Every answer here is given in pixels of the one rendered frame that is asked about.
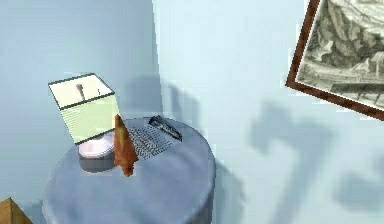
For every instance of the orange-brown pointed statue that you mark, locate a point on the orange-brown pointed statue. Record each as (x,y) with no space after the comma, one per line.
(124,150)

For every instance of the round blue-grey table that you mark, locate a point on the round blue-grey table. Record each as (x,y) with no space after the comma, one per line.
(156,186)

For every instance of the pale green shade table lamp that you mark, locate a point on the pale green shade table lamp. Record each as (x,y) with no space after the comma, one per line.
(87,115)

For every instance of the brown framed grey picture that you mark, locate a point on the brown framed grey picture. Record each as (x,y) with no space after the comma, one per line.
(346,56)

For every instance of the light brown wooden furniture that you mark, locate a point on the light brown wooden furniture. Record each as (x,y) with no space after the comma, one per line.
(11,213)

